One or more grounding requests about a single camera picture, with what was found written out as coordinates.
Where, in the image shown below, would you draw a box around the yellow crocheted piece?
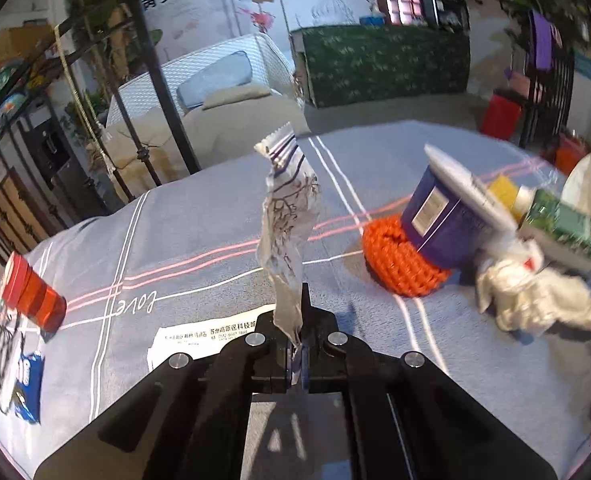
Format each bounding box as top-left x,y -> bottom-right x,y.
488,175 -> 519,211

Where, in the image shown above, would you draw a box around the green artificial plant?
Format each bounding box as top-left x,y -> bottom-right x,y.
59,0 -> 162,88

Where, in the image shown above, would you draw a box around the beige blanket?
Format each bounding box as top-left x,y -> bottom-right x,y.
100,85 -> 309,182

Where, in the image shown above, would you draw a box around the green patterned counter cloth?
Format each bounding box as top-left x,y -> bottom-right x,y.
290,24 -> 471,109

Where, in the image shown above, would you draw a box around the white face mask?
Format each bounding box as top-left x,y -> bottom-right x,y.
560,154 -> 591,211

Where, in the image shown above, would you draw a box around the grey pillow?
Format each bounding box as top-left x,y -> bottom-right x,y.
176,52 -> 253,111

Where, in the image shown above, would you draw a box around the orange crocheted ring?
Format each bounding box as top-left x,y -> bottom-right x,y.
363,212 -> 453,297

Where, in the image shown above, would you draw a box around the hanging rope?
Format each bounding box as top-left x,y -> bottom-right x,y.
54,24 -> 117,172

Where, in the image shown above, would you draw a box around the red stacked cups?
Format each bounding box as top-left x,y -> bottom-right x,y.
1,252 -> 67,333

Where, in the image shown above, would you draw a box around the purple cup white lid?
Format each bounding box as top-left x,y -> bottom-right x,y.
400,144 -> 519,268

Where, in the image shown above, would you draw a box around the green snack packet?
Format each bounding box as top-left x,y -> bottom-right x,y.
520,187 -> 591,264

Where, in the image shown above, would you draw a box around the red box on floor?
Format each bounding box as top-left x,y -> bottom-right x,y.
481,90 -> 521,141

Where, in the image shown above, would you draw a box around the black metal shelf rack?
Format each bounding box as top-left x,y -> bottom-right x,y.
0,0 -> 202,267

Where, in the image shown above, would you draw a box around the white tissue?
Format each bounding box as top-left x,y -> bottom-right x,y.
475,240 -> 591,334

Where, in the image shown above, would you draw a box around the black metal drying rack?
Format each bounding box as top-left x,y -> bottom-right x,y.
518,45 -> 576,149

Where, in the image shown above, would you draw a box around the purple towel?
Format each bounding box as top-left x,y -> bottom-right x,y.
529,10 -> 554,72

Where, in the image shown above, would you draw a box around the grey striped tablecloth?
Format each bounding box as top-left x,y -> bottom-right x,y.
0,120 -> 591,480

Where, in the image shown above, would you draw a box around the wall poster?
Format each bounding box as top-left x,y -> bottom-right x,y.
140,0 -> 376,63

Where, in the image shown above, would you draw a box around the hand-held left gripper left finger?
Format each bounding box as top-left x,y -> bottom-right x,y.
32,310 -> 297,480

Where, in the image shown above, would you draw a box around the white mattress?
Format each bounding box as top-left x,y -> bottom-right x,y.
106,34 -> 306,128

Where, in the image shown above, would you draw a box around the white snack wrapper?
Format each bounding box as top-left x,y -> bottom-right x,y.
254,122 -> 322,357

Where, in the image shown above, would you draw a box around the orange bucket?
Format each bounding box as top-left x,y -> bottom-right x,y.
555,132 -> 591,172

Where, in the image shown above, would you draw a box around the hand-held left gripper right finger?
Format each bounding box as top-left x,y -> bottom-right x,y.
299,282 -> 559,480

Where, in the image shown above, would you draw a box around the white paper card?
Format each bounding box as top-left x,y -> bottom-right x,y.
146,305 -> 276,374

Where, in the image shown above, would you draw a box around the blue snack packet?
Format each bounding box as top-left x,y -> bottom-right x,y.
12,352 -> 44,424

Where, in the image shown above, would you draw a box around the black appliance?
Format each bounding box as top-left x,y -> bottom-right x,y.
423,0 -> 471,31

